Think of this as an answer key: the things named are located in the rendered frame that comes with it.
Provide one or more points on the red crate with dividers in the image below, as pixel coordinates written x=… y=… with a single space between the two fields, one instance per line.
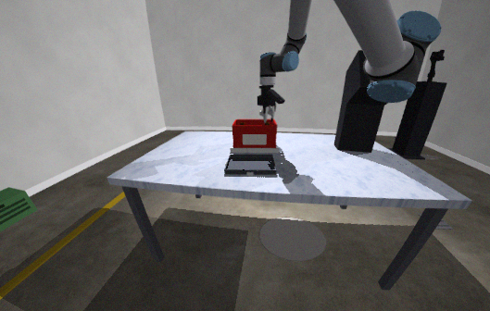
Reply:
x=254 y=134

